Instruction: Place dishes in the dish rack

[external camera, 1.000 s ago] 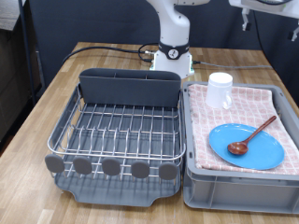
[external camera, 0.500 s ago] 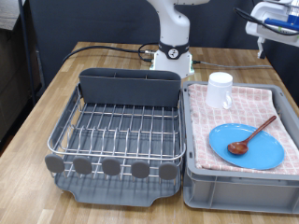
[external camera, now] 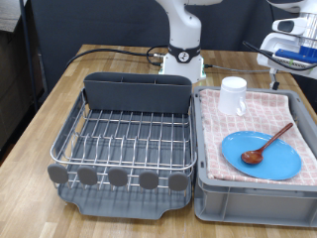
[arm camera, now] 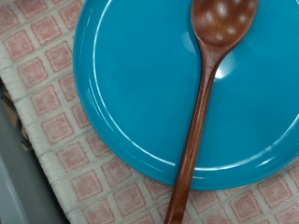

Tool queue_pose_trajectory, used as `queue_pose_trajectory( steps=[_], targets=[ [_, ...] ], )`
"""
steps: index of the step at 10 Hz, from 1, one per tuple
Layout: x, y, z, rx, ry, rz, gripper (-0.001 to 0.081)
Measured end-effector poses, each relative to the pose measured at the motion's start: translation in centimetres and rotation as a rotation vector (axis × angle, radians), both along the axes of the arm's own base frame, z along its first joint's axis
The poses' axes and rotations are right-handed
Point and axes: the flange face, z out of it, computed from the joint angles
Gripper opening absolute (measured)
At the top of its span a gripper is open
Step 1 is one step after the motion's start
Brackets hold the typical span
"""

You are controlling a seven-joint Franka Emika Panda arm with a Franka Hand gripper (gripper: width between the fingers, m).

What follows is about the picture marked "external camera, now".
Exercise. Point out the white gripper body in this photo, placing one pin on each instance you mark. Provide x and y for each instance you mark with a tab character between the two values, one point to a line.
268	41

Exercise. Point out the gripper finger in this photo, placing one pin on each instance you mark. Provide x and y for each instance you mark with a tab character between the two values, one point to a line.
274	82

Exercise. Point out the brown wooden spoon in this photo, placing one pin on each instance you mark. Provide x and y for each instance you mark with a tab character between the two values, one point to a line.
252	157

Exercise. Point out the blue plate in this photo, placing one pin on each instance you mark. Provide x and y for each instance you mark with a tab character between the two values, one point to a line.
284	162

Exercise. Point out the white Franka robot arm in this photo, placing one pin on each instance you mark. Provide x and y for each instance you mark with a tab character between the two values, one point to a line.
183	26

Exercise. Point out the white plastic mug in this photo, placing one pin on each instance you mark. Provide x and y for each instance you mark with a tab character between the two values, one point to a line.
231	95

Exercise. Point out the pink checked cloth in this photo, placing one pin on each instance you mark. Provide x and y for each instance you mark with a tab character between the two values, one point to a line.
214	148

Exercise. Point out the grey plastic crate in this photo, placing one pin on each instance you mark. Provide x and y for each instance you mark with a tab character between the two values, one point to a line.
251	205

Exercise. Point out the dark grey cutlery holder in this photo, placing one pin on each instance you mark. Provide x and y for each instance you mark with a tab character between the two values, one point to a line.
132	95

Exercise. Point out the dark grey partition panel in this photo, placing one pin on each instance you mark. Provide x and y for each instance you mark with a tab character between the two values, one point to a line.
99	20

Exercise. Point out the grey plastic drain tray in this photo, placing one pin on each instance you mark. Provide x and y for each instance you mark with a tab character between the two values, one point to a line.
132	205

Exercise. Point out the black metal pole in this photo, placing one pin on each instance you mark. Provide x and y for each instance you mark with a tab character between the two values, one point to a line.
28	49

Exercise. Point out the dark cabinet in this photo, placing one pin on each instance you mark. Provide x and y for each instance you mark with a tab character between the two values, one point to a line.
13	82

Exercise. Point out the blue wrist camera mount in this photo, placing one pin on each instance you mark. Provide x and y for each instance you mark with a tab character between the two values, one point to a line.
297	54

